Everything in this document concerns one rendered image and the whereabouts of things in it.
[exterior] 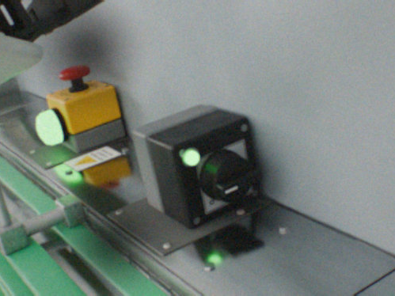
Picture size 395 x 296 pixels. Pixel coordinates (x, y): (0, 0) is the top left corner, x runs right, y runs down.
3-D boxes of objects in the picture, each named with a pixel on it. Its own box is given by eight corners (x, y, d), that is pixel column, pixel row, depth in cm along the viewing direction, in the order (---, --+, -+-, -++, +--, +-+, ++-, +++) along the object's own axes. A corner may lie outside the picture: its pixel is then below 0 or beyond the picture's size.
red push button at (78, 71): (59, 95, 80) (53, 70, 79) (88, 85, 82) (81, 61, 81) (71, 100, 77) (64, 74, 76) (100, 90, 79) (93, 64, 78)
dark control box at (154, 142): (218, 174, 64) (147, 205, 60) (204, 100, 61) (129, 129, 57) (267, 196, 57) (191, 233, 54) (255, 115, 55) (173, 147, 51)
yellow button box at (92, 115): (108, 125, 87) (58, 143, 83) (94, 74, 84) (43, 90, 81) (130, 135, 81) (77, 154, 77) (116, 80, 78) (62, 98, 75)
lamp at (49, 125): (59, 137, 82) (38, 144, 80) (50, 104, 80) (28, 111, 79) (71, 143, 78) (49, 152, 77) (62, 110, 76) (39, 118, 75)
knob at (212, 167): (245, 187, 56) (268, 198, 53) (203, 206, 54) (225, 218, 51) (237, 142, 54) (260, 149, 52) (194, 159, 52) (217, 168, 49)
